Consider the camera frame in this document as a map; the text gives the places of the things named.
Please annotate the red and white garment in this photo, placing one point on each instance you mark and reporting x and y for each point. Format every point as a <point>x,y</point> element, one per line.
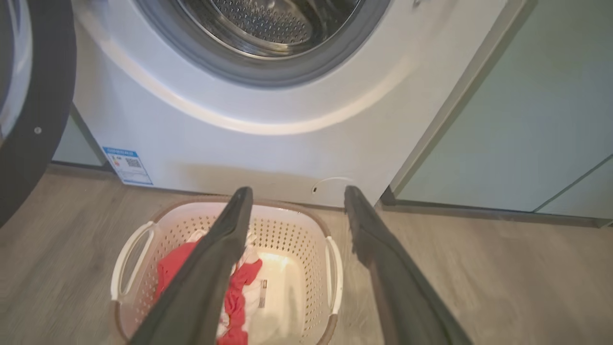
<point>237,306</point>

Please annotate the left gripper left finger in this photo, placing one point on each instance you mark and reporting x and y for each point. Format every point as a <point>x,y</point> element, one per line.
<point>201,287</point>

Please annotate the white Hisense washing machine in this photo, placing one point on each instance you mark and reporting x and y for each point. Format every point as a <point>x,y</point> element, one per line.
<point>239,153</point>

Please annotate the blue energy label sticker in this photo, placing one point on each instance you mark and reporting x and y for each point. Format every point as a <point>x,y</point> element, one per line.
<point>127,165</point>

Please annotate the dark round washer door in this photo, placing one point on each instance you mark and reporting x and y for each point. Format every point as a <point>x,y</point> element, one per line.
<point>43,143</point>

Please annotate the stainless steel washing machine drum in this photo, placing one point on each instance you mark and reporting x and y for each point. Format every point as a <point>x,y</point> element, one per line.
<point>258,19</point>

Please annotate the round white filter cover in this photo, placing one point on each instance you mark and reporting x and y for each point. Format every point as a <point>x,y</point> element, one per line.
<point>330,187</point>

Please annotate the basket product label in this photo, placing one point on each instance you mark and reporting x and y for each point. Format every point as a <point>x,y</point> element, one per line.
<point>262,293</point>

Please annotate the beige garment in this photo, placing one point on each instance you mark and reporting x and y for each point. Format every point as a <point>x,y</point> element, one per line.
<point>249,251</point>

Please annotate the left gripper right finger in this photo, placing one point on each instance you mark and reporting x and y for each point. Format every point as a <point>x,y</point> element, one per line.
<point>402,297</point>

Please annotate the white perforated laundry basket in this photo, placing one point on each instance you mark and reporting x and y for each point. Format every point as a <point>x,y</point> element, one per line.
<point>287,230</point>

